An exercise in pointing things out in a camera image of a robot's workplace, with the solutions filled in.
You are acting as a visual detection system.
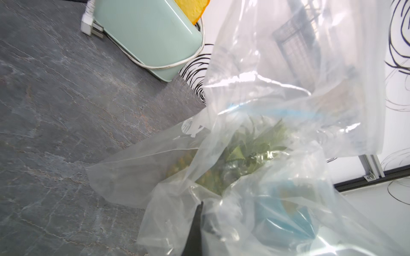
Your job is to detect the teal plastic basket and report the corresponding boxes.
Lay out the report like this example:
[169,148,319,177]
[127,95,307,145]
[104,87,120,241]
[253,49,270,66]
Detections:
[253,181,318,248]

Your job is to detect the mint green toaster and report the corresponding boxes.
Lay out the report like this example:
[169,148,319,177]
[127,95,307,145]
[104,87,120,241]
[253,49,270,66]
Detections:
[94,1,205,82]

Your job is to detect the clear zip-top bag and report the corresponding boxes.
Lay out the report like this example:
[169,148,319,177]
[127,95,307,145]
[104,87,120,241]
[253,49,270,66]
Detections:
[86,111,406,256]

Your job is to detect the rear blue-zip clear bag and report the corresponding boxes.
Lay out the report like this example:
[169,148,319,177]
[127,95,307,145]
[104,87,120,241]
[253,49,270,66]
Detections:
[204,1,390,158]

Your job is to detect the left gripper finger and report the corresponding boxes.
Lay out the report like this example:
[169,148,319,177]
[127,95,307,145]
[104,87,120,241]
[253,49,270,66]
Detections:
[181,202,204,256]

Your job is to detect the front yellow toast slice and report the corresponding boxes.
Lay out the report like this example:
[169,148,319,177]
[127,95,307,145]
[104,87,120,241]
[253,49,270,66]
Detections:
[175,0,210,25]

